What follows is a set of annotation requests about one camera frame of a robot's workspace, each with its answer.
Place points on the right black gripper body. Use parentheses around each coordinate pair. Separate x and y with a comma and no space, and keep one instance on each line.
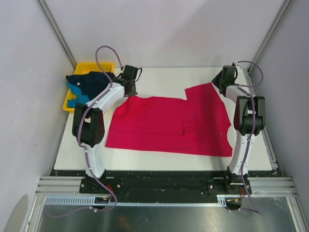
(218,79)

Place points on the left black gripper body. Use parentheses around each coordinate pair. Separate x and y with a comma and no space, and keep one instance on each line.
(133,92)

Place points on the pink t shirt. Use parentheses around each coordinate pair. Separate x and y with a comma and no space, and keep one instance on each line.
(197,125)

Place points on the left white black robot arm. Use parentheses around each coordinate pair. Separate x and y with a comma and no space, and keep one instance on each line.
(88,126)

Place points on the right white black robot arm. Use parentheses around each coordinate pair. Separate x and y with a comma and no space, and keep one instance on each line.
(249,120)

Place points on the navy t shirt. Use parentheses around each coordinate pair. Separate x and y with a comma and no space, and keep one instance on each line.
(90,84)

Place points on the yellow plastic bin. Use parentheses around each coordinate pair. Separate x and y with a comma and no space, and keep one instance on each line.
(85,68)

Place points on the teal t shirt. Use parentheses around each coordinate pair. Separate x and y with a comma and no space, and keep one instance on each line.
(80,97)

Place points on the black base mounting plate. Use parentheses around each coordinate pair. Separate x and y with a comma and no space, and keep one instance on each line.
(163,186)

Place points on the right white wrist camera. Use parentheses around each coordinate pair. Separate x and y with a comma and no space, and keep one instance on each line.
(237,65)

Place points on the right aluminium corner post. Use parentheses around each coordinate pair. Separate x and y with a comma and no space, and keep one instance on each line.
(277,21)

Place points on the aluminium corner post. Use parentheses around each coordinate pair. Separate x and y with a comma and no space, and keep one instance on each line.
(42,4)
(277,21)

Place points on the left aluminium corner post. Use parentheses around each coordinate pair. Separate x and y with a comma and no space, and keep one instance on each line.
(42,4)

